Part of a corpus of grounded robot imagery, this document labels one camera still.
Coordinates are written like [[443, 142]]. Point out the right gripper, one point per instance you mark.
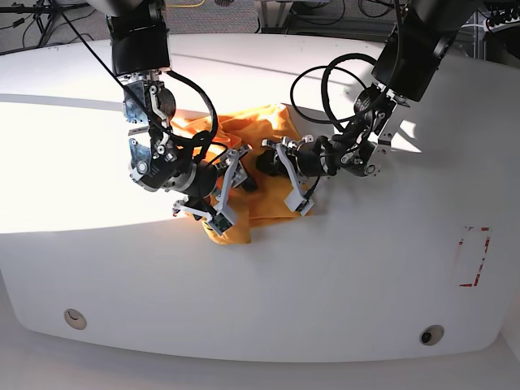
[[207, 185]]

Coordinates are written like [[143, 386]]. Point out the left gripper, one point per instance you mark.
[[304, 162]]

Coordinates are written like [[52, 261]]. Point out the orange T-shirt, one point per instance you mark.
[[264, 206]]

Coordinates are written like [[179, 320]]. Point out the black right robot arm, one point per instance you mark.
[[139, 56]]

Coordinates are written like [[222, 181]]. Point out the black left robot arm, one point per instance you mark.
[[421, 37]]

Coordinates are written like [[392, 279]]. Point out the red tape rectangle marking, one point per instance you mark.
[[471, 255]]

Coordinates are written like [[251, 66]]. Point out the left table grommet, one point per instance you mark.
[[75, 319]]

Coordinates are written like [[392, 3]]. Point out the table grommet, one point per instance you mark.
[[431, 335], [75, 319]]

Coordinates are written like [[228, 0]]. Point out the right table grommet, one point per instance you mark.
[[431, 335]]

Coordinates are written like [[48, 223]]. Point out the white power strip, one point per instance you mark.
[[502, 20]]

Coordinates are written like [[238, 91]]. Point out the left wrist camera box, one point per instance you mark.
[[298, 203]]

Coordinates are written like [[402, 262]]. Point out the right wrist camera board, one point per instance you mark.
[[220, 223]]

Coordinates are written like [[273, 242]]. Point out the aluminium frame profile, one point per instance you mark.
[[272, 14]]

